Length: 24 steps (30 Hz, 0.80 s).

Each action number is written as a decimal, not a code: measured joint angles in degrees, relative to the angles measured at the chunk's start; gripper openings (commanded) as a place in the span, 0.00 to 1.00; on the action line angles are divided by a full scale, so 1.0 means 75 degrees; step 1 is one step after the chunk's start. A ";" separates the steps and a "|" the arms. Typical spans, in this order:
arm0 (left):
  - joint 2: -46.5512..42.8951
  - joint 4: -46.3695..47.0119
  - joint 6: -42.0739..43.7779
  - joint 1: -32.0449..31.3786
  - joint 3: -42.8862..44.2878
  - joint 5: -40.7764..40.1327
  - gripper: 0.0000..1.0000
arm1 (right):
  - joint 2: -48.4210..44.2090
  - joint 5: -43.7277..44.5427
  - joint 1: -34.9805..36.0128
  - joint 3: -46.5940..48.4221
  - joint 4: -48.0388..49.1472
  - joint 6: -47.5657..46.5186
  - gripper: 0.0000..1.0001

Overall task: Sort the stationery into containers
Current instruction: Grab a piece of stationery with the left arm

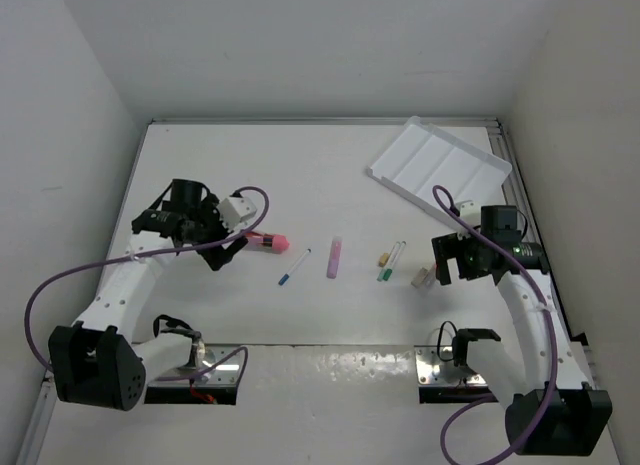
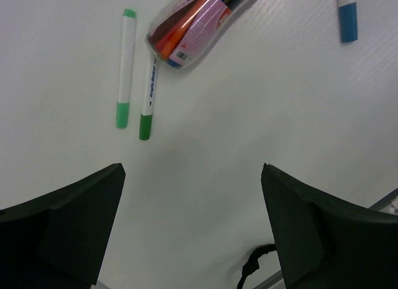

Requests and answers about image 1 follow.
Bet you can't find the metal base plate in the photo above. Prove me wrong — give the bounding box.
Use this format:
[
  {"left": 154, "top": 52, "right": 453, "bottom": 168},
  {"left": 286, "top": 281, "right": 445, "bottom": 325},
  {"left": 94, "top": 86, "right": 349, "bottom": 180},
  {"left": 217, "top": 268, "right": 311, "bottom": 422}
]
[
  {"left": 152, "top": 345, "right": 249, "bottom": 387},
  {"left": 414, "top": 346, "right": 486, "bottom": 388}
]

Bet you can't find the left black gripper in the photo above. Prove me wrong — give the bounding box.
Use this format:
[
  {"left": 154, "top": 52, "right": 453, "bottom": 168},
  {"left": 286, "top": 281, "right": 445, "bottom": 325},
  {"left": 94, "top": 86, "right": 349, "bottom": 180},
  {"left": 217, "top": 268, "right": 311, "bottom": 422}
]
[{"left": 189, "top": 193, "right": 247, "bottom": 269}]

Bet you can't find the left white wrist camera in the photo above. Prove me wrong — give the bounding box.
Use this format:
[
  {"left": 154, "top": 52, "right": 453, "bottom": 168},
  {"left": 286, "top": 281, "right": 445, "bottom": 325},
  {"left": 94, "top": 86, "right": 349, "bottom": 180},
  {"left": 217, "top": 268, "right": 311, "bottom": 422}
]
[{"left": 217, "top": 196, "right": 257, "bottom": 232}]

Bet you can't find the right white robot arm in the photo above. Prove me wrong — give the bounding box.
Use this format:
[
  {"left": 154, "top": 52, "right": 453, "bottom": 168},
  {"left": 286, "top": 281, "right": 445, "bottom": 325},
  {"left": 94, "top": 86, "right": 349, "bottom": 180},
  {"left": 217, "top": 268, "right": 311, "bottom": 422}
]
[{"left": 431, "top": 205, "right": 613, "bottom": 456}]

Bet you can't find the pink capped clear tube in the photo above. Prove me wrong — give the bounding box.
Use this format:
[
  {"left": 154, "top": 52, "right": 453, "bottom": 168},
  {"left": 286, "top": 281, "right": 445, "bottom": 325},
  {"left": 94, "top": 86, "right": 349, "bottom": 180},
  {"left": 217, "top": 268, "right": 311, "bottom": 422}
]
[{"left": 246, "top": 233, "right": 290, "bottom": 254}]

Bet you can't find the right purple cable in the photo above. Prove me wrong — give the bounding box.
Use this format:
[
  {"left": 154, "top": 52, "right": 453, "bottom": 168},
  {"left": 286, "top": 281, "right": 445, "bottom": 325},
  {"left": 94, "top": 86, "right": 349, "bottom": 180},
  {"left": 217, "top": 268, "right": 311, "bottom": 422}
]
[{"left": 431, "top": 184, "right": 561, "bottom": 461}]

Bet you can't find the pink highlighter stick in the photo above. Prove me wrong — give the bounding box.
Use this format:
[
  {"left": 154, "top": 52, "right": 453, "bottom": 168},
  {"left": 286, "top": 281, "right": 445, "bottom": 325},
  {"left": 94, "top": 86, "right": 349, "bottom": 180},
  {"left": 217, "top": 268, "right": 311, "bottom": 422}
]
[{"left": 326, "top": 236, "right": 343, "bottom": 279}]

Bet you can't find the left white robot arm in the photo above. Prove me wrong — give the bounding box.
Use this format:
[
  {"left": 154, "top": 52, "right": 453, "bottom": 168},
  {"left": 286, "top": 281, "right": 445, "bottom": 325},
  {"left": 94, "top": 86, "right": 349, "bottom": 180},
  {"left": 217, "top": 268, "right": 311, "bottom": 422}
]
[{"left": 48, "top": 179, "right": 257, "bottom": 411}]

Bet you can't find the green capped pen right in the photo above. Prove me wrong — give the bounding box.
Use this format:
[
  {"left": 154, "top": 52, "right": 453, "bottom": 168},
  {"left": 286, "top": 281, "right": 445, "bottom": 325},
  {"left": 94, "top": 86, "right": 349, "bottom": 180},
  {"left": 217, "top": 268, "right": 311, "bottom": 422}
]
[{"left": 383, "top": 241, "right": 406, "bottom": 281}]

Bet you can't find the white divided tray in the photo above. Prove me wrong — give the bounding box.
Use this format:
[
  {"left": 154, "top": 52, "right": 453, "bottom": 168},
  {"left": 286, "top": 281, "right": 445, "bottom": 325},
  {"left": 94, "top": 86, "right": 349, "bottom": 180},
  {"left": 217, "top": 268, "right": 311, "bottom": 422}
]
[{"left": 366, "top": 117, "right": 512, "bottom": 227}]

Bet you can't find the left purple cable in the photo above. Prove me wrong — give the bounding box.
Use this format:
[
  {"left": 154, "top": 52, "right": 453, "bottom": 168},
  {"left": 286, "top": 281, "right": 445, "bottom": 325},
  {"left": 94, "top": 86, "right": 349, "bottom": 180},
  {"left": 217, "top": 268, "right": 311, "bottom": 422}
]
[{"left": 24, "top": 186, "right": 271, "bottom": 384}]

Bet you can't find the orange capped clear tube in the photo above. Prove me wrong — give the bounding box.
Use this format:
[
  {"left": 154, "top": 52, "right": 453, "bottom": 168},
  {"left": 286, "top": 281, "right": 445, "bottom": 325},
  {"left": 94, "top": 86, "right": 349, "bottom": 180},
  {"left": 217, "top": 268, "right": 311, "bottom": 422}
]
[{"left": 424, "top": 272, "right": 437, "bottom": 289}]

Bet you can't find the blue capped white pen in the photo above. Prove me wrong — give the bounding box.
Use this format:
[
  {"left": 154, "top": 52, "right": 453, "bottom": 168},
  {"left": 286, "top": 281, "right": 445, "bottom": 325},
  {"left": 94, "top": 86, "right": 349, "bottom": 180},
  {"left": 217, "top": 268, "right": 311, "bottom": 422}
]
[{"left": 278, "top": 248, "right": 312, "bottom": 286}]

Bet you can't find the purple cable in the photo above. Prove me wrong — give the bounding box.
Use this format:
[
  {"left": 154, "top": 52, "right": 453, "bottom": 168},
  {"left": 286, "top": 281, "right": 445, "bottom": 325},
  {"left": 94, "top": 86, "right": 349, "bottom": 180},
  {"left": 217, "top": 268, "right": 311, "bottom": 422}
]
[
  {"left": 24, "top": 186, "right": 271, "bottom": 384},
  {"left": 431, "top": 184, "right": 561, "bottom": 461}
]

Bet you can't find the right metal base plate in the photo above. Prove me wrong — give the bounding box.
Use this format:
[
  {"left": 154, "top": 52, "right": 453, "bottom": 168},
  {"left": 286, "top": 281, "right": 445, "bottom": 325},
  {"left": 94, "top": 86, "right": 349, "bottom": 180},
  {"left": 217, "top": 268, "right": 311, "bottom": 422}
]
[{"left": 414, "top": 346, "right": 486, "bottom": 388}]

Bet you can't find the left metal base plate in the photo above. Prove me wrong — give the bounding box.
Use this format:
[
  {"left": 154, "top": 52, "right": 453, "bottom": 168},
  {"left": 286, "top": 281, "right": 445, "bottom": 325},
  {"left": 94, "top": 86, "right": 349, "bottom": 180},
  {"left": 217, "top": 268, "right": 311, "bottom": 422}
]
[{"left": 152, "top": 345, "right": 249, "bottom": 387}]

